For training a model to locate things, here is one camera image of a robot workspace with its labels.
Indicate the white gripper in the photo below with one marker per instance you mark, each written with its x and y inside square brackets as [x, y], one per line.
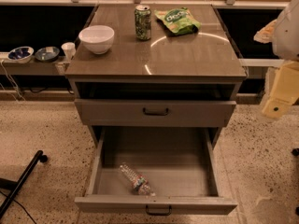
[287, 34]

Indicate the clear plastic water bottle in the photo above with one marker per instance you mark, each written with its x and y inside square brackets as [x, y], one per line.
[139, 183]

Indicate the grey drawer cabinet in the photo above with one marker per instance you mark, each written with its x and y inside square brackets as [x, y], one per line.
[195, 67]

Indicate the open grey middle drawer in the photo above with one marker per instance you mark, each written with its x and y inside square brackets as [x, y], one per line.
[178, 163]

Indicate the closed grey upper drawer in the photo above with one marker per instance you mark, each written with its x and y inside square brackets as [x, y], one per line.
[129, 113]

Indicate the green chip bag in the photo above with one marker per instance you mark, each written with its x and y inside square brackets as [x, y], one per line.
[179, 21]

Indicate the green soda can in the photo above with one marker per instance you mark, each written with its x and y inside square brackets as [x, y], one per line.
[143, 22]

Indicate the white ceramic bowl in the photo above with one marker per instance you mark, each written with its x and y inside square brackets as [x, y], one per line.
[98, 39]

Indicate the small white cup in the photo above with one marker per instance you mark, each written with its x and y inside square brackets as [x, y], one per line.
[69, 50]

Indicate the dark teal bowl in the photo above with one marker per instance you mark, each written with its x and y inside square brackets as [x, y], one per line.
[47, 54]

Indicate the grey side shelf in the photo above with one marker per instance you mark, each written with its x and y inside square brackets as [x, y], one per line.
[33, 68]

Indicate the blue patterned bowl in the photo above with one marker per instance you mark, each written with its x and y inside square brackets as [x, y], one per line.
[21, 54]

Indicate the black chair leg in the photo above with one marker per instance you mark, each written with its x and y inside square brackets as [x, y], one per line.
[14, 186]

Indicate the black upper drawer handle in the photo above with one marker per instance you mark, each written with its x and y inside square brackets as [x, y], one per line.
[149, 112]

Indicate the black drawer handle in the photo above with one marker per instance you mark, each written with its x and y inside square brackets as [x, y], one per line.
[149, 112]
[159, 212]

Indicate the black middle drawer handle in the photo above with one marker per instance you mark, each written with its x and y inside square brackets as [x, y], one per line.
[159, 212]

